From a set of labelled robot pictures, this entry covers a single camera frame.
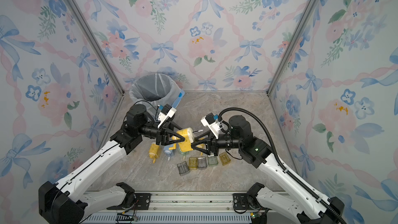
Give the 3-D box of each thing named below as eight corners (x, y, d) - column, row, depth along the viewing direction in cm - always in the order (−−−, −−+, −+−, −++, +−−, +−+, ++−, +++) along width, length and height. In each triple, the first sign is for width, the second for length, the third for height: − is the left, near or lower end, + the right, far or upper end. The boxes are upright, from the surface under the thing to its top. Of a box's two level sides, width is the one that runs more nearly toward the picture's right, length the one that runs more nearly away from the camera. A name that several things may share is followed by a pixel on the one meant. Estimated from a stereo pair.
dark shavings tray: (180, 175, 84) (179, 174, 82) (177, 166, 87) (176, 164, 85) (189, 171, 85) (189, 169, 83) (186, 162, 88) (186, 160, 86)
